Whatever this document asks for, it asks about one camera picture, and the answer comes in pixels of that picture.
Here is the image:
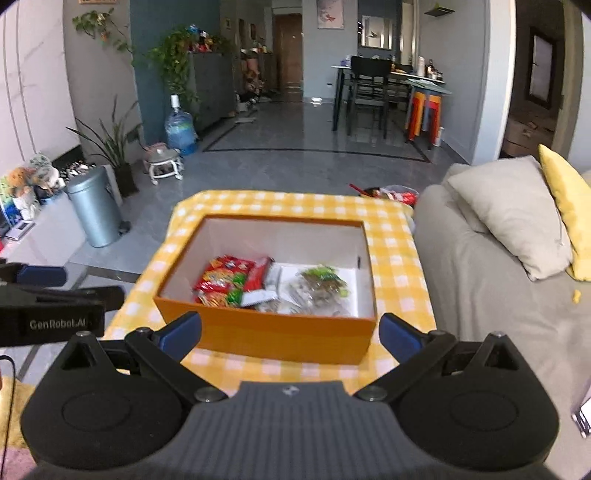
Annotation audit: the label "grey pedal bin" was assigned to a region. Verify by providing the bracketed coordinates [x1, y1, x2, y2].
[65, 166, 131, 248]

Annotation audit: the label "red chip packet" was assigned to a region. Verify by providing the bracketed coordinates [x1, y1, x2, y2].
[205, 255, 256, 278]

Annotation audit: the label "black cable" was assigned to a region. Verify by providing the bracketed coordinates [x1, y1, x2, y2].
[0, 354, 18, 462]

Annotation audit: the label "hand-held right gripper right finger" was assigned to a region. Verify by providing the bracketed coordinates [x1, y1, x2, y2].
[355, 312, 522, 401]

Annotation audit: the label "group of plush toys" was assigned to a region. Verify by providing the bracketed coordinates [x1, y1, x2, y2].
[0, 154, 66, 220]

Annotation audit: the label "brown wooden door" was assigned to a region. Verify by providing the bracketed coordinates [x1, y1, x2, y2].
[272, 13, 304, 89]

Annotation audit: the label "yellow pink fluffy rug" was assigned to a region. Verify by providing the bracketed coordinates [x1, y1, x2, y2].
[0, 376, 40, 480]

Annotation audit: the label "black dining chair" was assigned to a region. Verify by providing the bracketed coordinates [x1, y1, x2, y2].
[346, 55, 393, 139]

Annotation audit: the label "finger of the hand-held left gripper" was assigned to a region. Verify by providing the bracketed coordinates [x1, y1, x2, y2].
[0, 262, 68, 287]
[0, 285, 125, 311]

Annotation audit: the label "group of bottles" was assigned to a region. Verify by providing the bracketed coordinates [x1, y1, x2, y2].
[416, 55, 446, 80]

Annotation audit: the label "grey cabinet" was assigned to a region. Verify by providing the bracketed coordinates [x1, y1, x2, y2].
[187, 48, 236, 132]

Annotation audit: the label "yellow pillow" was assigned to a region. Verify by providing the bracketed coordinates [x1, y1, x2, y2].
[538, 144, 591, 281]

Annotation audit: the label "orange stick snack packet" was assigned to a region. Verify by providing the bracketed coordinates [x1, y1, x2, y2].
[193, 270, 247, 308]

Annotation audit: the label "grey pillow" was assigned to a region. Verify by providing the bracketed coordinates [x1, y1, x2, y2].
[447, 155, 573, 282]

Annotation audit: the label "trailing green plant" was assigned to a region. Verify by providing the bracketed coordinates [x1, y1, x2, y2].
[145, 28, 199, 107]

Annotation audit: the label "grey sofa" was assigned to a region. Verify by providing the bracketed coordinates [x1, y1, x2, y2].
[413, 161, 591, 480]

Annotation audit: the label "hanging wall plant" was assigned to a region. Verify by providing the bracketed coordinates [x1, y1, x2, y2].
[71, 7, 134, 54]

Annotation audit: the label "dark framed picture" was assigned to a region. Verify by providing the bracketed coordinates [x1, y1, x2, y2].
[527, 27, 565, 110]

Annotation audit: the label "white low console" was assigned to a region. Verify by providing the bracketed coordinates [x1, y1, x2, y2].
[0, 196, 88, 268]

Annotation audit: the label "red stacked stools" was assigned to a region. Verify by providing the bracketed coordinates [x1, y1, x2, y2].
[422, 95, 443, 149]

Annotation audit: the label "cluttered open shelf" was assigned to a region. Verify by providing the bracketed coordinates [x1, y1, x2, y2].
[235, 44, 273, 107]

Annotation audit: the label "blue water bottle with pump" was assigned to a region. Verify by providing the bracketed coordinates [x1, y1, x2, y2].
[165, 95, 199, 155]

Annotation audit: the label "small white device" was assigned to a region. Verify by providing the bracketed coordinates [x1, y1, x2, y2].
[2, 220, 36, 241]

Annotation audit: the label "wall poster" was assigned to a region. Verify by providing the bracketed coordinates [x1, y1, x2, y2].
[316, 0, 346, 30]

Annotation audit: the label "dining table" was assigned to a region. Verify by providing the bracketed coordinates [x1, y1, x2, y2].
[331, 62, 453, 139]

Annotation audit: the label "black basket with red wrappers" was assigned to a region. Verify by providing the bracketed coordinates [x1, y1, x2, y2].
[349, 183, 419, 207]

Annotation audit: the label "green pea snack packet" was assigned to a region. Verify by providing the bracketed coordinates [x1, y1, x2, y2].
[299, 264, 349, 298]

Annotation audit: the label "small wheeled stool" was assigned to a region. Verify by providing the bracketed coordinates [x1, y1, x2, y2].
[143, 143, 184, 186]

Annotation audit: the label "potted plant with long leaves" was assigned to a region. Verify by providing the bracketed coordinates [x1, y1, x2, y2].
[67, 95, 144, 197]

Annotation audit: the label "yellow checked tablecloth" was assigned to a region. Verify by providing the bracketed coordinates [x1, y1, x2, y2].
[105, 189, 438, 384]

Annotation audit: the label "colourful toy figures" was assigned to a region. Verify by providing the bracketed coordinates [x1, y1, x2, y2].
[185, 24, 227, 52]

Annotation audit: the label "white snack packet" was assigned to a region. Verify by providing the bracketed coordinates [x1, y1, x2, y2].
[241, 264, 283, 309]

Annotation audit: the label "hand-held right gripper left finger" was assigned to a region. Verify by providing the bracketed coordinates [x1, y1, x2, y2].
[60, 311, 227, 402]

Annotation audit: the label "orange stacked stools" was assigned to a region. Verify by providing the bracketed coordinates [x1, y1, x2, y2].
[405, 91, 428, 141]

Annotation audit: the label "orange cardboard box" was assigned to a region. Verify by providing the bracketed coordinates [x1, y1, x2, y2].
[153, 213, 378, 366]

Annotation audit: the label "wall mirror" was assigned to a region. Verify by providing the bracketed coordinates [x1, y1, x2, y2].
[361, 15, 399, 49]

